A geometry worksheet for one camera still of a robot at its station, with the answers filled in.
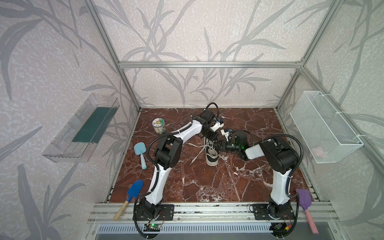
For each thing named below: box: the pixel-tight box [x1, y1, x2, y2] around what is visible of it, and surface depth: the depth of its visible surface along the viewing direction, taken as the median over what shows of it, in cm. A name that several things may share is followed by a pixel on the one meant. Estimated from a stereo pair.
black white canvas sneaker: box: [204, 137, 220, 167], surface depth 91 cm
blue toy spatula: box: [114, 179, 143, 221], surface depth 82 cm
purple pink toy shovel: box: [295, 188, 319, 235], surface depth 79 cm
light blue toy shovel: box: [134, 142, 147, 170], surface depth 99 cm
